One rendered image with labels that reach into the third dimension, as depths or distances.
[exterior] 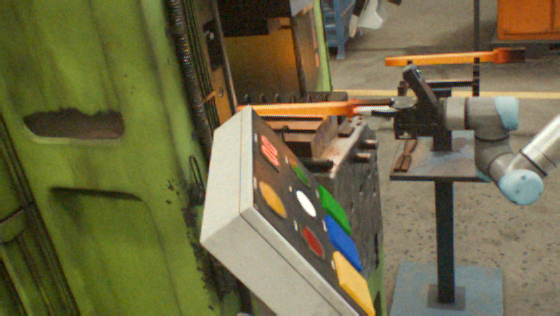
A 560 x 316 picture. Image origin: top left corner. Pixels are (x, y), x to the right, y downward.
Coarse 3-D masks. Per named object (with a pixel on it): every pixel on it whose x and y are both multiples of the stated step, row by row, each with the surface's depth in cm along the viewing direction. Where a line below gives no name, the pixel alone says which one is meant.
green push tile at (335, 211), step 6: (318, 186) 100; (324, 192) 98; (324, 198) 96; (330, 198) 99; (324, 204) 94; (330, 204) 97; (336, 204) 100; (330, 210) 94; (336, 210) 98; (342, 210) 101; (330, 216) 95; (336, 216) 95; (342, 216) 99; (336, 222) 95; (342, 222) 96; (348, 222) 99; (342, 228) 96; (348, 228) 97; (348, 234) 96
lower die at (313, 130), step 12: (264, 120) 145; (276, 120) 143; (288, 120) 142; (300, 120) 141; (312, 120) 140; (324, 120) 140; (336, 120) 149; (276, 132) 139; (300, 132) 137; (312, 132) 135; (324, 132) 140; (288, 144) 134; (300, 144) 133; (312, 144) 133; (300, 156) 134; (312, 156) 133
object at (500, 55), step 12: (504, 48) 179; (516, 48) 178; (396, 60) 189; (420, 60) 187; (432, 60) 186; (444, 60) 185; (456, 60) 183; (468, 60) 182; (480, 60) 181; (492, 60) 180; (504, 60) 180; (516, 60) 179
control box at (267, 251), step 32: (224, 128) 95; (256, 128) 90; (224, 160) 84; (256, 160) 79; (288, 160) 95; (224, 192) 74; (256, 192) 71; (288, 192) 83; (224, 224) 67; (256, 224) 67; (288, 224) 74; (320, 224) 87; (224, 256) 69; (256, 256) 69; (288, 256) 70; (320, 256) 76; (256, 288) 72; (288, 288) 72; (320, 288) 72
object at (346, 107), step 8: (288, 104) 145; (296, 104) 144; (304, 104) 143; (312, 104) 142; (320, 104) 140; (328, 104) 139; (336, 104) 138; (344, 104) 137; (352, 104) 135; (360, 104) 134; (368, 104) 134; (376, 104) 133; (384, 104) 132; (256, 112) 147; (264, 112) 146; (272, 112) 145; (280, 112) 144; (288, 112) 143; (296, 112) 142; (304, 112) 141; (312, 112) 140; (320, 112) 139; (328, 112) 139; (336, 112) 138; (344, 112) 137; (352, 112) 136
